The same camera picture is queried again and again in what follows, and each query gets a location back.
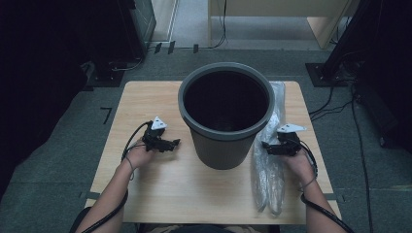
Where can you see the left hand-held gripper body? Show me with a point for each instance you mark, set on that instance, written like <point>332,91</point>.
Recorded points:
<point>154,140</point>

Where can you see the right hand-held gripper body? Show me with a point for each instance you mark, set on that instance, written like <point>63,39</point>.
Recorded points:
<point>290,144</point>

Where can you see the clear plastic trash bag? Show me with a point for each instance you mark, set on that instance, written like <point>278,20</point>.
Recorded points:
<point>270,181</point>

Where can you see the black plastic trash bin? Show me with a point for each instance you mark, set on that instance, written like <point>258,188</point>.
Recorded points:
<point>223,152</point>

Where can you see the person's left hand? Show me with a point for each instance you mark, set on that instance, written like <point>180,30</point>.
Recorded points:
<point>137,155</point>

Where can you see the person's right hand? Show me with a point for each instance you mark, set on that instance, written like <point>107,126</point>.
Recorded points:
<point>301,166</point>

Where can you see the grey wrist band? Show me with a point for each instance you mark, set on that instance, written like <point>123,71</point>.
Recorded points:
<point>309,183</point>
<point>130,165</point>

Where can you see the angled black floor tape mark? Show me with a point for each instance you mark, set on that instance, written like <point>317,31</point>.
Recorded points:
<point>107,115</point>

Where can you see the grey tape strip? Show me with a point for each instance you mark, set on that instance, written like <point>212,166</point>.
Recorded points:
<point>93,195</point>
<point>330,196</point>

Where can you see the black metal stand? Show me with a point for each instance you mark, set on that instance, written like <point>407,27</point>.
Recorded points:
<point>315,76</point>

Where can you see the black stand base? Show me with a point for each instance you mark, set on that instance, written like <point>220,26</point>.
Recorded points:
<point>107,77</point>

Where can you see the person's torso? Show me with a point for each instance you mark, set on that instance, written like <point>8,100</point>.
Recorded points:
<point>200,229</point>

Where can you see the black floor tape strip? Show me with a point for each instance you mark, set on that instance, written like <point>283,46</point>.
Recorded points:
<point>171,47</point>
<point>158,48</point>
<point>195,48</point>

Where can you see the grey metal cabinet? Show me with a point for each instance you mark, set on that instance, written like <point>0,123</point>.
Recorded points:
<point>144,22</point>

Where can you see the light wooden desk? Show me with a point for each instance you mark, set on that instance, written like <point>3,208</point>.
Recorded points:
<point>275,8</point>

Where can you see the dark curtain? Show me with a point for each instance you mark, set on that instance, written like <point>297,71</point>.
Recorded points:
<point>39,64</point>
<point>395,48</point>

